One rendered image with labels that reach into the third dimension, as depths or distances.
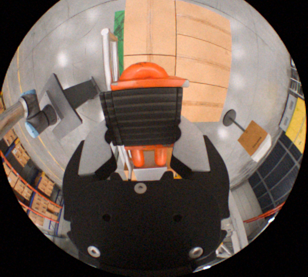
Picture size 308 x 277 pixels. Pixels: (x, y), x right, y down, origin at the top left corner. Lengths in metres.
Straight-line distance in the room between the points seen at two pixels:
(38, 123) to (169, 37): 1.14
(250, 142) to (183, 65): 1.33
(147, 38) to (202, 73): 0.53
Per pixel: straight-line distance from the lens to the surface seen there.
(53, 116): 0.93
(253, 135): 1.63
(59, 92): 0.88
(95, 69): 1.50
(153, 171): 0.19
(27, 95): 0.83
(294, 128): 7.29
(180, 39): 0.88
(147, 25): 0.87
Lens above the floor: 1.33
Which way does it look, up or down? 58 degrees down
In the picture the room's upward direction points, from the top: 173 degrees clockwise
